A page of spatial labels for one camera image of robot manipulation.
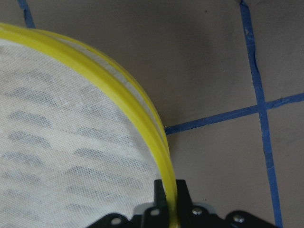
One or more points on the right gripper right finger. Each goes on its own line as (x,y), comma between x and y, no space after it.
(193,214)

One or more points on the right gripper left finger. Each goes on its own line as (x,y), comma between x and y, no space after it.
(153,214)

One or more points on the yellow steamer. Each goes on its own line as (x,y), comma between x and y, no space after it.
(79,137)

